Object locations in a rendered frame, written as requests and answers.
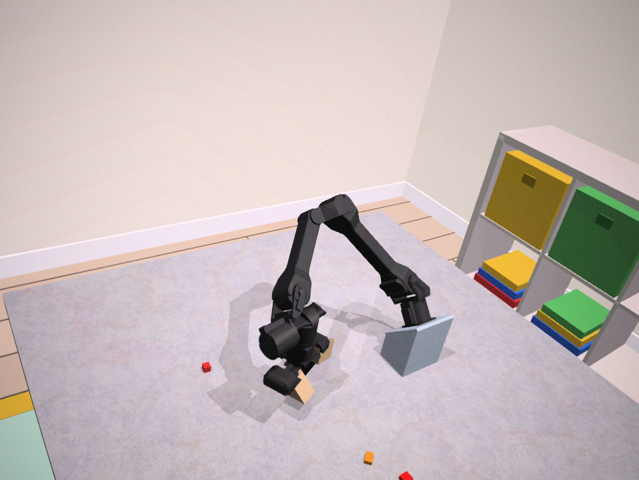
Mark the tan triangular wooden block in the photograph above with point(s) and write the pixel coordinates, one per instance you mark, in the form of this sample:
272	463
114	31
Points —
303	390
327	353

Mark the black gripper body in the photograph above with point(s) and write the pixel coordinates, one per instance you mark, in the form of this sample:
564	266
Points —
283	380

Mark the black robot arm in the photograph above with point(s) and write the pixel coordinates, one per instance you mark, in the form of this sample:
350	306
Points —
293	288

